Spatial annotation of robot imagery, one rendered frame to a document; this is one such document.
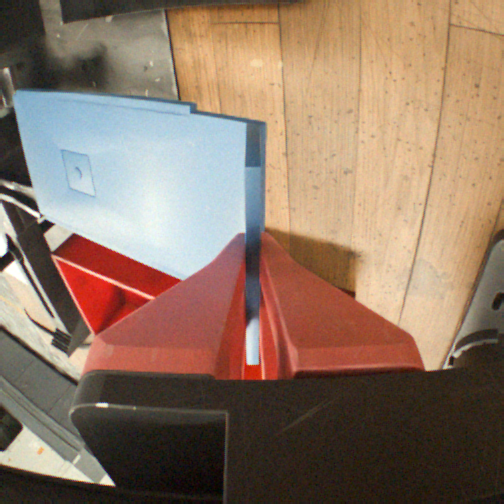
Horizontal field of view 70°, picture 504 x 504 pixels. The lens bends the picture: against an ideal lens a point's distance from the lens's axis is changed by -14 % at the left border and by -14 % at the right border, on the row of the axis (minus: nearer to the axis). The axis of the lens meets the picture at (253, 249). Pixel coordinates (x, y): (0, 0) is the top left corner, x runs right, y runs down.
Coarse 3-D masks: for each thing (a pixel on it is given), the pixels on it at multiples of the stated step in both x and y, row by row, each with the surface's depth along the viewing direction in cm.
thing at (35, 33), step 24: (0, 0) 21; (24, 0) 22; (0, 24) 22; (24, 24) 23; (0, 48) 22; (0, 120) 33; (0, 144) 25; (0, 168) 26; (24, 168) 28; (24, 216) 29
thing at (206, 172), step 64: (64, 128) 16; (128, 128) 14; (192, 128) 13; (256, 128) 11; (64, 192) 18; (128, 192) 16; (192, 192) 14; (256, 192) 9; (192, 256) 16; (256, 256) 11; (256, 320) 12
